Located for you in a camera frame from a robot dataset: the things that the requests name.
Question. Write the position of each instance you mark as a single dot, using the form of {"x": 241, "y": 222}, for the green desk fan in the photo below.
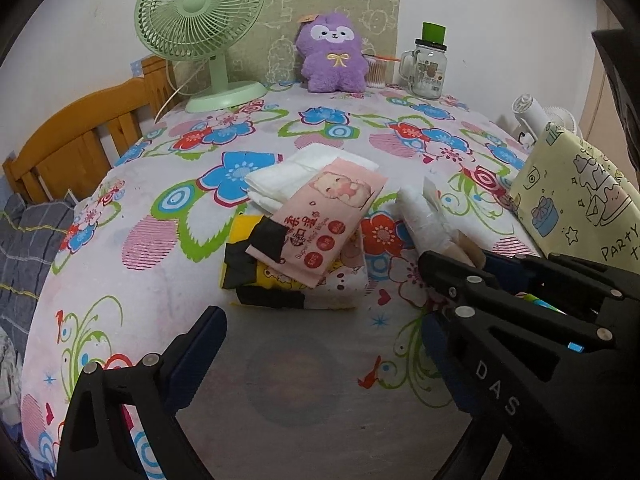
{"x": 200, "y": 10}

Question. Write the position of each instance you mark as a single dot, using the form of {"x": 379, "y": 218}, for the clear plastic roll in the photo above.
{"x": 425, "y": 220}

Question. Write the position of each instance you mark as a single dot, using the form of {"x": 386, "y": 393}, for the green patterned board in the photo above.
{"x": 370, "y": 5}

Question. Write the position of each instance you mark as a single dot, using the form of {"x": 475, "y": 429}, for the white standing fan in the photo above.
{"x": 535, "y": 115}

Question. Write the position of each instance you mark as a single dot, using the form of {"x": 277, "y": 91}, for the floral tablecloth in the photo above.
{"x": 200, "y": 160}

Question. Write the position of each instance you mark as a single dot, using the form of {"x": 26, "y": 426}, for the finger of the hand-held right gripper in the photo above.
{"x": 450, "y": 275}
{"x": 590, "y": 280}

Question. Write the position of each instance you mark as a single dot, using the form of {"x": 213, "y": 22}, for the glass jar with green lid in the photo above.
{"x": 427, "y": 70}

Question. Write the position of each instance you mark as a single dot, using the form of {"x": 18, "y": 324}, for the yellow printed tissue pack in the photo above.
{"x": 330, "y": 280}

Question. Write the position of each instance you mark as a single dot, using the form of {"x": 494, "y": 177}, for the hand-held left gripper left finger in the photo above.
{"x": 197, "y": 355}

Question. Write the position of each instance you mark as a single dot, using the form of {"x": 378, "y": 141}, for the purple plush toy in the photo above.
{"x": 332, "y": 55}

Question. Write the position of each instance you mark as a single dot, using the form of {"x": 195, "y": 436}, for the grey plaid blanket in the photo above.
{"x": 25, "y": 255}

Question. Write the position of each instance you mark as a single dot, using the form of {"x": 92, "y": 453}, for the small glass cup with swabs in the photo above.
{"x": 376, "y": 72}

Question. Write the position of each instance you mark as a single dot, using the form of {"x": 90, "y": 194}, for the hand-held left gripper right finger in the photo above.
{"x": 437, "y": 355}

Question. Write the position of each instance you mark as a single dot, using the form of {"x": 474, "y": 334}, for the white folded tissue pack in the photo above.
{"x": 290, "y": 175}

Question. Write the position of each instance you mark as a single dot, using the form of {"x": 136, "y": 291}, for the pink wet wipes packet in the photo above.
{"x": 330, "y": 210}

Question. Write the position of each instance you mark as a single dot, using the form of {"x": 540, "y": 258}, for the yellow printed fabric storage box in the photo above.
{"x": 575, "y": 200}

